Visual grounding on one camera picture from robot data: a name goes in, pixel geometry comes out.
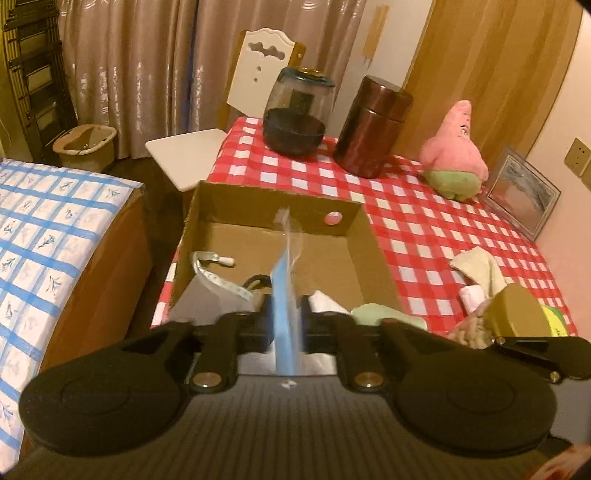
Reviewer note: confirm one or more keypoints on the black rack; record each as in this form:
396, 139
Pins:
41, 83

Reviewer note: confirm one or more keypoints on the pink starfish plush toy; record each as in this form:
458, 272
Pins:
455, 152

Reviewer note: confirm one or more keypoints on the green box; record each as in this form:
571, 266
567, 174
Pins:
556, 321

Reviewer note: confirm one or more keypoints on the blue face mask packet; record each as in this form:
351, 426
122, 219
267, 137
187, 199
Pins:
286, 300

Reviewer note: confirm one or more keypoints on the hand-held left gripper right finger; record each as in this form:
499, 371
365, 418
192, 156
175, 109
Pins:
316, 325

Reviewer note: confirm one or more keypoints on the beige basket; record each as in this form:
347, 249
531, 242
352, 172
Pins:
85, 145

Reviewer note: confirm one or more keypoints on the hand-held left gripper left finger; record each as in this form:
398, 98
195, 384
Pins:
258, 323

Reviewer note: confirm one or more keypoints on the white measuring tape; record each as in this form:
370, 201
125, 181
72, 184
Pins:
207, 272

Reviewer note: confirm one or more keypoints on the wooden door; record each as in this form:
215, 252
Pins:
485, 60

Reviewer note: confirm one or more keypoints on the dark grey cloth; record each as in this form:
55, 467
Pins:
203, 304

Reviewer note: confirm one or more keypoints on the brown metal canister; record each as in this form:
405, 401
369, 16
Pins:
369, 129

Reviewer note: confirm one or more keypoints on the pale green cloth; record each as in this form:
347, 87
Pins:
383, 316

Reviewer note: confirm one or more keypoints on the beige curtain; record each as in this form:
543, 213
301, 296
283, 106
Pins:
161, 69

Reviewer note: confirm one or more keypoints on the black bowl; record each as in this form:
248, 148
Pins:
293, 134

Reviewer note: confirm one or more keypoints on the cream towel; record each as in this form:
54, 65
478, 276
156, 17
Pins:
482, 270

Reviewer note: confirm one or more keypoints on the cardboard box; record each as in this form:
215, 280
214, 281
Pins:
258, 249

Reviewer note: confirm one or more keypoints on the white wooden chair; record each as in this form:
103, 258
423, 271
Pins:
258, 69

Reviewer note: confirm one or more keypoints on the glass jar dark lid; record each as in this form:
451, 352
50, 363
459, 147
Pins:
300, 92

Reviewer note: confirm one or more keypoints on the wall socket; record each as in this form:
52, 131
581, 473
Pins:
578, 157

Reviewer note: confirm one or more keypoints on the blue checked bed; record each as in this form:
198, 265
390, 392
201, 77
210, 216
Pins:
51, 240

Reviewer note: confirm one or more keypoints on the gold lid nut jar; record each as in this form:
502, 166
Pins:
508, 314

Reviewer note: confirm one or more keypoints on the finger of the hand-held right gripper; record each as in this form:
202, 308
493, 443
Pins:
531, 353

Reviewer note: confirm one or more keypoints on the wooden bed frame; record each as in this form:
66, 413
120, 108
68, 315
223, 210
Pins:
106, 286

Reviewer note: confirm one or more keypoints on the silver picture frame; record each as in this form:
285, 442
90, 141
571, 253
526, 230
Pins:
521, 194

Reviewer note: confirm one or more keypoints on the small pink cloth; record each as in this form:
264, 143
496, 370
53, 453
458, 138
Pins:
472, 297

